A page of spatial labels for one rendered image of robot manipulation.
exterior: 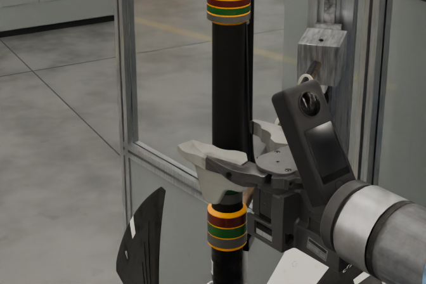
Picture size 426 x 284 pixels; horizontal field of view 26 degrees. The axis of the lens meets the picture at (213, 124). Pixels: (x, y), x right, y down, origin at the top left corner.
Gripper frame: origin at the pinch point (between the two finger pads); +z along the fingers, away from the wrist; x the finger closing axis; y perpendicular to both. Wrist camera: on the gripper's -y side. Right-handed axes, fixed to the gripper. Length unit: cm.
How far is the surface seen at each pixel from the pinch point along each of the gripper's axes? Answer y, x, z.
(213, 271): 15.9, -2.0, -1.6
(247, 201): 11.3, 6.1, 2.1
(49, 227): 166, 113, 255
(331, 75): 13, 48, 29
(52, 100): 166, 192, 387
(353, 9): 5, 59, 35
